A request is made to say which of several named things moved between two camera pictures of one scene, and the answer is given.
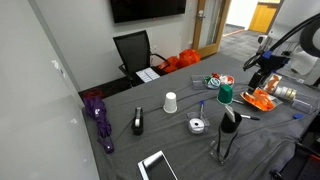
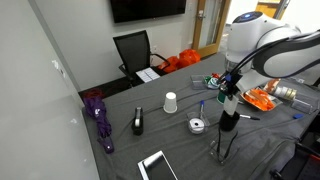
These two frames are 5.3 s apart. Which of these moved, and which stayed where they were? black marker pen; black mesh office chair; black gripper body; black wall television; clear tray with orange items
Moved: black gripper body
Stayed: clear tray with orange items; black mesh office chair; black marker pen; black wall television
